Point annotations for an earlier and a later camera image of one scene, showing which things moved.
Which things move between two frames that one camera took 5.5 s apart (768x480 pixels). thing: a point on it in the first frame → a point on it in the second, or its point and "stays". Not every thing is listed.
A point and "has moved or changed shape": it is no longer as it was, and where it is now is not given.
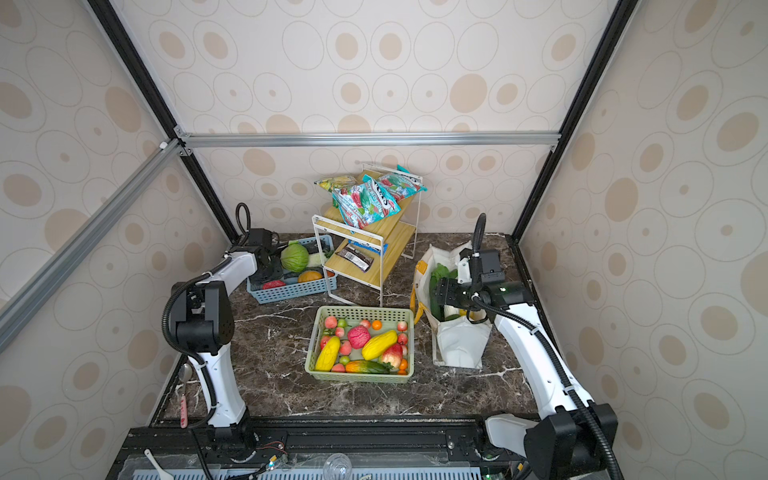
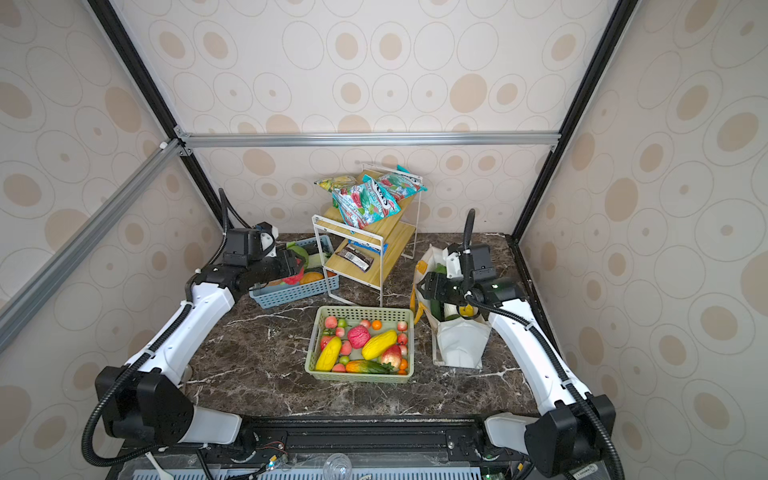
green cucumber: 437,309 stays
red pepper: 273,284 has moved or changed shape
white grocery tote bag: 457,340 stays
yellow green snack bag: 338,182 stays
